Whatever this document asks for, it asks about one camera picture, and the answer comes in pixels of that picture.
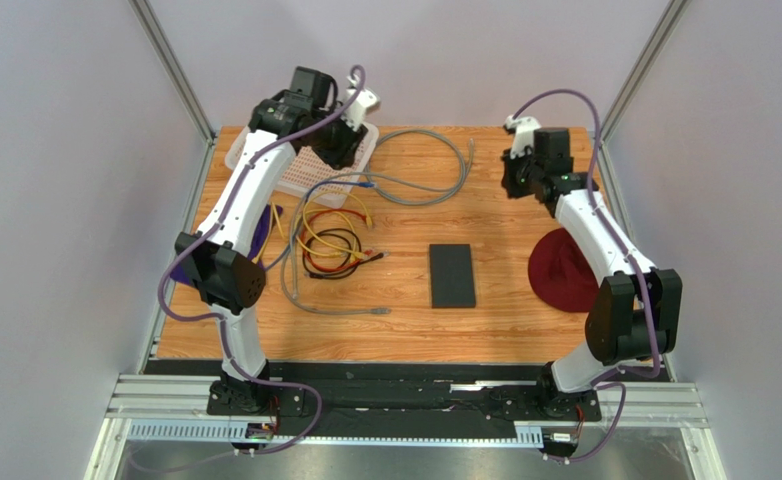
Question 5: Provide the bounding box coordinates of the yellow ethernet cable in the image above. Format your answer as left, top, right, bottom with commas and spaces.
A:
251, 202, 286, 264
296, 191, 375, 261

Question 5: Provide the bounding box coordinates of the blue ethernet cable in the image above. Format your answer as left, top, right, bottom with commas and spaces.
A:
261, 178, 378, 271

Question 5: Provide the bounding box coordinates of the black network switch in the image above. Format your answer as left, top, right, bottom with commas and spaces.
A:
428, 244, 476, 309

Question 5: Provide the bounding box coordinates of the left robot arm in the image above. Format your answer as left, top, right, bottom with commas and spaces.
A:
175, 65, 378, 415

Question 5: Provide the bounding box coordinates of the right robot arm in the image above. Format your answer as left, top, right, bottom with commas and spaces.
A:
501, 118, 683, 419

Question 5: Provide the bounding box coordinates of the white perforated plastic basket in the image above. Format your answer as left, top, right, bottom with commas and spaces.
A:
224, 123, 379, 208

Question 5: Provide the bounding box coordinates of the dark red cloth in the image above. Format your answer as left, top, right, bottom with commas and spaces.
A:
528, 228, 599, 313

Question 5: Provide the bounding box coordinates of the purple cloth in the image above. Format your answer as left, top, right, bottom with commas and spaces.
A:
248, 202, 284, 271

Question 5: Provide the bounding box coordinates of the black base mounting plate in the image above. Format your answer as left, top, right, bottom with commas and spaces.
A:
206, 361, 602, 421

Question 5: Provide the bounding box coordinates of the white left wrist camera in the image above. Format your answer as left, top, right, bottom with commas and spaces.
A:
341, 76, 381, 131

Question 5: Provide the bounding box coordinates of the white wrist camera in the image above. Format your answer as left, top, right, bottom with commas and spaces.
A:
341, 76, 381, 131
504, 115, 542, 159

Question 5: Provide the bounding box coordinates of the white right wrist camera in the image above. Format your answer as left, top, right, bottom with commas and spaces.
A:
504, 115, 542, 159

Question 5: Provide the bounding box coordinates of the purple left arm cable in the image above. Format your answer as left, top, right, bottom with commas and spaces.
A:
156, 64, 368, 457

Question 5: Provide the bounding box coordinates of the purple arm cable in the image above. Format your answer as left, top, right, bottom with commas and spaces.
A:
156, 64, 368, 457
512, 88, 664, 465

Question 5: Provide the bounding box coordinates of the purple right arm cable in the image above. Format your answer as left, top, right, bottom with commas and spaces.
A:
512, 88, 664, 465

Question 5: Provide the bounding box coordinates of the red ethernet cable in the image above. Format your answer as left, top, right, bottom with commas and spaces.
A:
301, 207, 387, 276

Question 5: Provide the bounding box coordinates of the black ethernet cable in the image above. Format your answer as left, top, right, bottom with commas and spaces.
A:
301, 228, 366, 281

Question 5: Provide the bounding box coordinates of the aluminium frame rail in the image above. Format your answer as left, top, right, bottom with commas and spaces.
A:
107, 375, 708, 447

